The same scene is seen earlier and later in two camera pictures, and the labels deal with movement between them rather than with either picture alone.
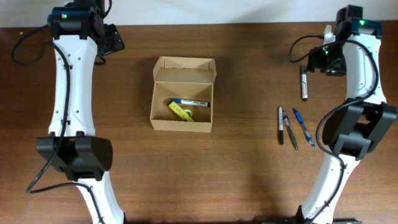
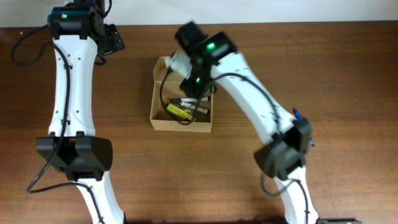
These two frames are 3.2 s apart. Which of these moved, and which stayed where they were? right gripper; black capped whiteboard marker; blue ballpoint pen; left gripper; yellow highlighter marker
Moved: right gripper; black capped whiteboard marker
Stayed: blue ballpoint pen; yellow highlighter marker; left gripper
